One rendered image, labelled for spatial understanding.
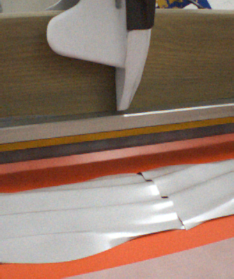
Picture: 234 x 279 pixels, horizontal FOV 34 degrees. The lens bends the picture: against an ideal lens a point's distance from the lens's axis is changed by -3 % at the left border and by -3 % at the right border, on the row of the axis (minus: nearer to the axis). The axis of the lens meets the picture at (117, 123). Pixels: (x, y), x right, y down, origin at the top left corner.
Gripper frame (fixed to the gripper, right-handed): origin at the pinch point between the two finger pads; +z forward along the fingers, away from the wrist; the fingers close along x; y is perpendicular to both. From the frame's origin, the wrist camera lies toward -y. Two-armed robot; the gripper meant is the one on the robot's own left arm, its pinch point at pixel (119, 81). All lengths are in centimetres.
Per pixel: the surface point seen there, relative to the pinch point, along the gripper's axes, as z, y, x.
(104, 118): 1.6, 2.0, 2.9
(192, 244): 5.5, 0.3, 11.7
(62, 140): 3.7, 4.3, 0.6
